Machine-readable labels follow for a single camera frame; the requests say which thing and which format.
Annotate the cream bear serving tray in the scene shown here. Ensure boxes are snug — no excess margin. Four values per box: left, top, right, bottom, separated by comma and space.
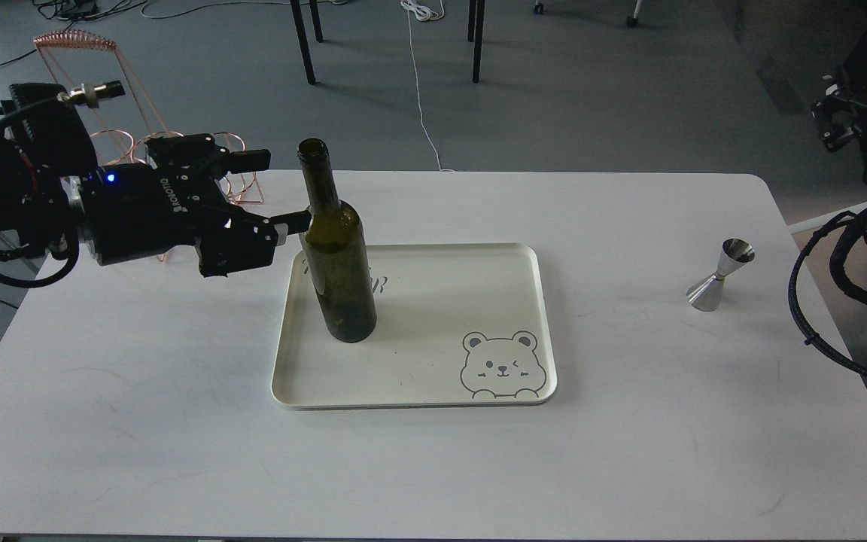
272, 243, 558, 410

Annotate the black table leg left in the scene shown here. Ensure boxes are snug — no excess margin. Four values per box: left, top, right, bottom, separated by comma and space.
288, 1, 324, 86

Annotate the black braided right cable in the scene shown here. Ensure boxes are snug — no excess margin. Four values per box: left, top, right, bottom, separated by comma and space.
787, 199, 867, 397

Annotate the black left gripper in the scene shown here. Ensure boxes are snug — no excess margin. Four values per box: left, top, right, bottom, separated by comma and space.
76, 134, 312, 277

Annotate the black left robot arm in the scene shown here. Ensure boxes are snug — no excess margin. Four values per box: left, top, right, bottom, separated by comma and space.
0, 81, 311, 289

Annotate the silver steel jigger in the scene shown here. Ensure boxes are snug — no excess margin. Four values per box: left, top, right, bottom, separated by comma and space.
686, 238, 756, 312

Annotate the white floor cable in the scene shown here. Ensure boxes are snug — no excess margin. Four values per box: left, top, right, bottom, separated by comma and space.
401, 0, 455, 172

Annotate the dark green wine bottle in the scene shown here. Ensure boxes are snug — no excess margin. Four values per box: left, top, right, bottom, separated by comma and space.
298, 138, 376, 343

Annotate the copper wire bottle rack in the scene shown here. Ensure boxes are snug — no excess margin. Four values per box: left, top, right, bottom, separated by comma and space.
33, 29, 266, 206

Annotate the black table leg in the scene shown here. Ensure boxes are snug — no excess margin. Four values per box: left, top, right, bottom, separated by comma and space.
288, 1, 324, 86
467, 0, 486, 84

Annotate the black table leg right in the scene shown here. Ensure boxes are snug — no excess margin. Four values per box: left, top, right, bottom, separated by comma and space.
467, 0, 486, 84

